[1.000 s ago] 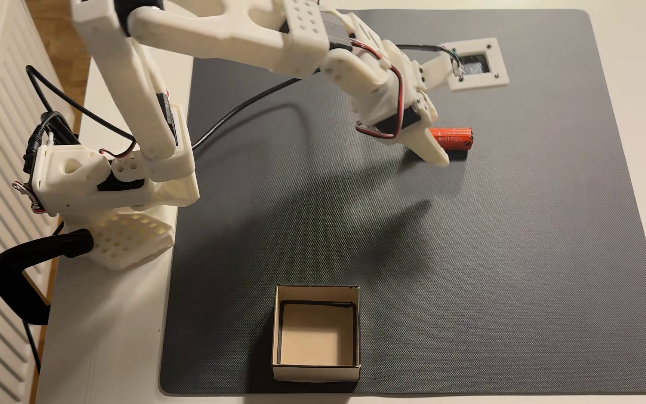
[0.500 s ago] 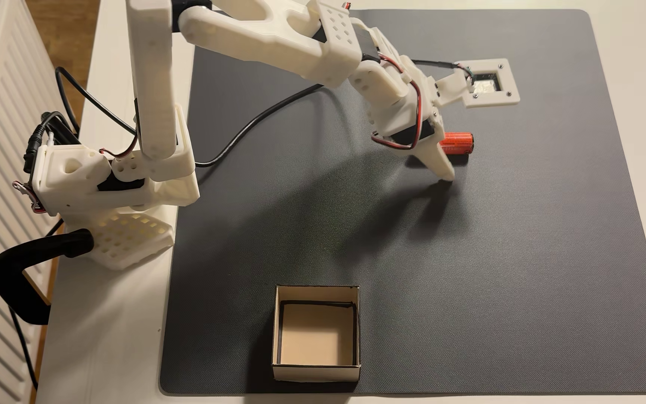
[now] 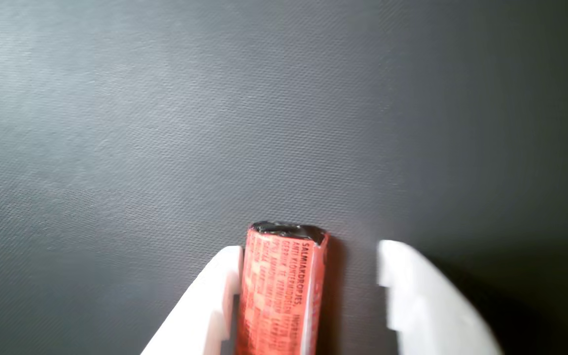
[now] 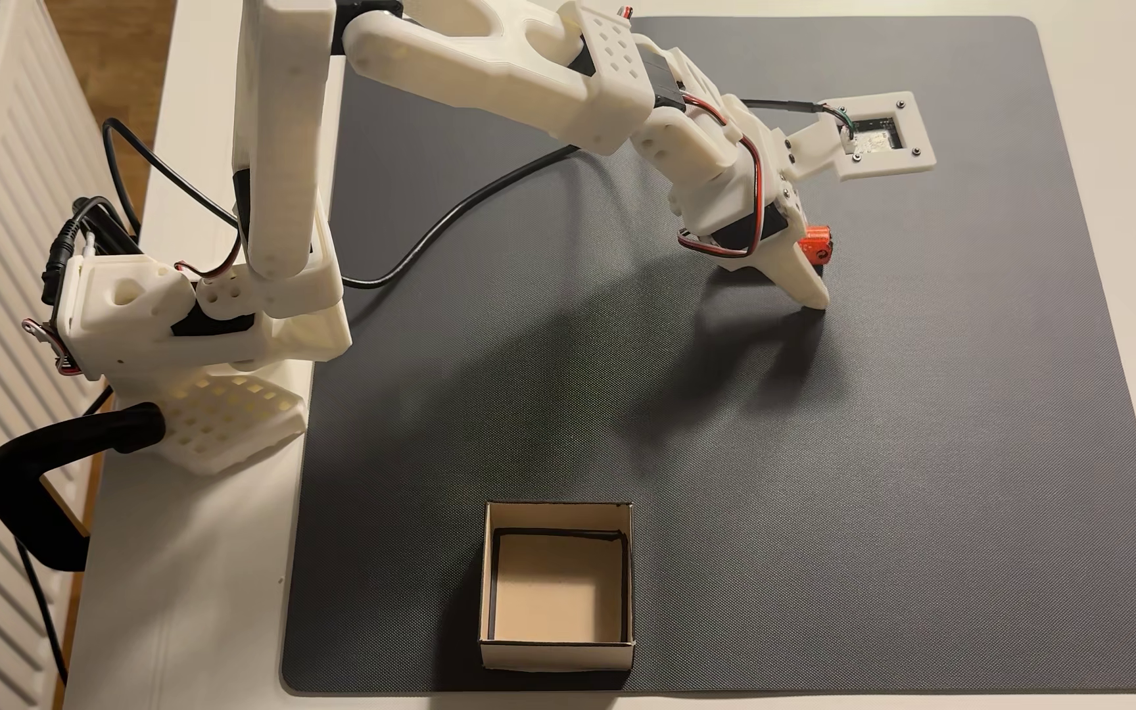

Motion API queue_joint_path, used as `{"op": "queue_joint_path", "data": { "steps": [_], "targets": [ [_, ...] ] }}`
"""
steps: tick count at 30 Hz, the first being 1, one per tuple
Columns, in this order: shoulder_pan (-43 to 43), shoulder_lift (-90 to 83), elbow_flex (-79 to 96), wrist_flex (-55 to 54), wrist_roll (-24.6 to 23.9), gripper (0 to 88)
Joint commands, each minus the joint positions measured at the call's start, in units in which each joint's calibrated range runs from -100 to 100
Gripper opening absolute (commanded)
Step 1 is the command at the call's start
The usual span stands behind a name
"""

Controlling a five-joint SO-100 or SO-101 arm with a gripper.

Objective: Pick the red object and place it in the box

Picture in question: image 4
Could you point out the dark grey textured mat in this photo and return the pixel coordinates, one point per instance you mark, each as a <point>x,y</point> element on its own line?
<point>923,493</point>

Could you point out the black table clamp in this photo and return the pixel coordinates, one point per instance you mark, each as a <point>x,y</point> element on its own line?
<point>16,493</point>

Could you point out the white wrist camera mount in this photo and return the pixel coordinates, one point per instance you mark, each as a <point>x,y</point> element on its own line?
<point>908,163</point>

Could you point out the small red object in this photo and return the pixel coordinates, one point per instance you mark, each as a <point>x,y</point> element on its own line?
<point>814,242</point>

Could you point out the small open cardboard box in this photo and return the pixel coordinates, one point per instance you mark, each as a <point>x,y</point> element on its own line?
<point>558,592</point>

